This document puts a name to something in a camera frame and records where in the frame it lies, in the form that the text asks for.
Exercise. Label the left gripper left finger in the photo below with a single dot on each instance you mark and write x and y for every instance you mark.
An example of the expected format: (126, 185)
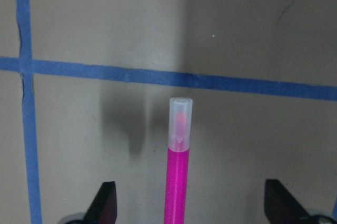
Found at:
(103, 208)

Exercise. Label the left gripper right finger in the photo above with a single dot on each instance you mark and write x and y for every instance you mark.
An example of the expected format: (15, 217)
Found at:
(280, 207)

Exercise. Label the pink pen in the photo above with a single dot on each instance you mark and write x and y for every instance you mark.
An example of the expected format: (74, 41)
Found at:
(179, 132)

